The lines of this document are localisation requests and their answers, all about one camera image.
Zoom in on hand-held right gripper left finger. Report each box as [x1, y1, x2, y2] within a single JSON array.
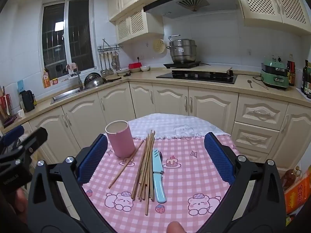
[[27, 133, 114, 233]]

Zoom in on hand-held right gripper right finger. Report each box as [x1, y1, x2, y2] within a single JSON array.
[[198, 132, 286, 233]]

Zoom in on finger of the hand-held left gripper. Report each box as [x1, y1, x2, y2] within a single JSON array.
[[0, 127, 48, 168], [0, 125, 25, 143]]

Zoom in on pink cup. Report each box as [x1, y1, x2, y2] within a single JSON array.
[[105, 120, 136, 159]]

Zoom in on single wooden chopstick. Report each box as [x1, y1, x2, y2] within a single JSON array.
[[108, 139, 144, 189]]

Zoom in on bundle of wooden chopsticks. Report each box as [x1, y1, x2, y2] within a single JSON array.
[[131, 129, 156, 216]]

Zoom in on light blue knife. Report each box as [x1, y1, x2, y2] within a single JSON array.
[[152, 148, 167, 203]]

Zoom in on person's left hand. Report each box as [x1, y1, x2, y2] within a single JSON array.
[[15, 188, 28, 224]]

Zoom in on person's right hand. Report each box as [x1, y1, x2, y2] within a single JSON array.
[[167, 221, 184, 233]]

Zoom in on purple tool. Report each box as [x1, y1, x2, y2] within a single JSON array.
[[3, 115, 17, 128]]

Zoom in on wooden knife holder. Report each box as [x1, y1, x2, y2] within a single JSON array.
[[0, 86, 15, 127]]

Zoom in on black kettle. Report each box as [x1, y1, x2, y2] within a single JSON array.
[[19, 90, 36, 113]]

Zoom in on cream cabinet drawer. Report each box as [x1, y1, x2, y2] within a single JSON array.
[[231, 122, 280, 155], [235, 95, 289, 131]]

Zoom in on pink checked tablecloth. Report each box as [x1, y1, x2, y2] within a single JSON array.
[[81, 126, 241, 233]]

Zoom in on steel sink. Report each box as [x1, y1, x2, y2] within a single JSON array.
[[50, 87, 86, 105]]

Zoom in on white fringed cloth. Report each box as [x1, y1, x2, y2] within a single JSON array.
[[128, 113, 230, 141]]

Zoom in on orange packet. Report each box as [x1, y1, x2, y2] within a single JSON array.
[[43, 68, 52, 89]]

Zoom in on cream base cabinets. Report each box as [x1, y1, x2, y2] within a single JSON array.
[[22, 81, 311, 173]]

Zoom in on metal faucet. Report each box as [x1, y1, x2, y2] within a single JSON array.
[[68, 70, 83, 91]]

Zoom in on metal wok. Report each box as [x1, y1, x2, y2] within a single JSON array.
[[84, 72, 122, 90]]

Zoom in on cooking oil bottle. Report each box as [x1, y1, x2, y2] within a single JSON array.
[[280, 166, 302, 195]]

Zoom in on black gas stove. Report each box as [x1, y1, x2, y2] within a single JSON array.
[[156, 71, 238, 85]]

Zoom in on pair of metal chopsticks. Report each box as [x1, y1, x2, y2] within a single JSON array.
[[252, 79, 269, 90]]

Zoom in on hanging metal skimmer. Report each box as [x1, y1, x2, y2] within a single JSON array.
[[112, 51, 121, 71]]

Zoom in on black induction cooker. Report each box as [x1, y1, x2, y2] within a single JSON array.
[[163, 61, 203, 69]]

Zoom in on red container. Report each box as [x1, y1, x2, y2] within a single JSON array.
[[128, 63, 143, 73]]

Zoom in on green electric cooker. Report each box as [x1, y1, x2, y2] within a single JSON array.
[[260, 57, 290, 90]]

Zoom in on kitchen window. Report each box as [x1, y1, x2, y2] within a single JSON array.
[[40, 0, 97, 75]]

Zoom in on soy sauce bottle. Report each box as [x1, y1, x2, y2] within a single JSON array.
[[286, 60, 296, 87]]

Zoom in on stainless steamer pot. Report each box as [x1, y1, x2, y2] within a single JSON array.
[[166, 36, 198, 64]]

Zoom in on dark glass bottle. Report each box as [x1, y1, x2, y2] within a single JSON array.
[[301, 59, 311, 98]]

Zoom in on round perforated steamer plate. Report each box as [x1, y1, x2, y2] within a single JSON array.
[[152, 38, 166, 54]]

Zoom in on black power cable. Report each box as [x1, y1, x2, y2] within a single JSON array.
[[233, 71, 262, 77]]

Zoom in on wall utensil rack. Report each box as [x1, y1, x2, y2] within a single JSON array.
[[97, 38, 123, 53]]

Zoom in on small lattice wall cabinet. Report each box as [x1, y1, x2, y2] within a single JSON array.
[[115, 10, 165, 44]]

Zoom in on large lattice wall cabinet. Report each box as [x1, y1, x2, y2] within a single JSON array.
[[232, 0, 311, 35]]

